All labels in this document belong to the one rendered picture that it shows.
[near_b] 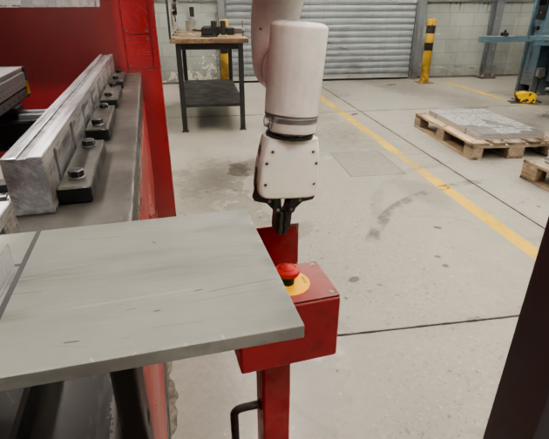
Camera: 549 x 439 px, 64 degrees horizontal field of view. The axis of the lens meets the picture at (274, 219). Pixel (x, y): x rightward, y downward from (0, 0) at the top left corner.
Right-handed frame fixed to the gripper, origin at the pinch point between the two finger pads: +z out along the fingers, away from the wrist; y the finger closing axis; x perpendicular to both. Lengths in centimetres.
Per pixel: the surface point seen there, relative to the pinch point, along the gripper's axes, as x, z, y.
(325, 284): -11.8, 5.9, 4.2
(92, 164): 21.5, -3.7, -31.4
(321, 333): -15.0, 12.8, 3.2
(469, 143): 239, 50, 247
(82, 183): 11.2, -3.6, -32.4
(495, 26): 627, -52, 583
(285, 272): -10.9, 3.5, -2.4
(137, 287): -38.5, -13.8, -23.8
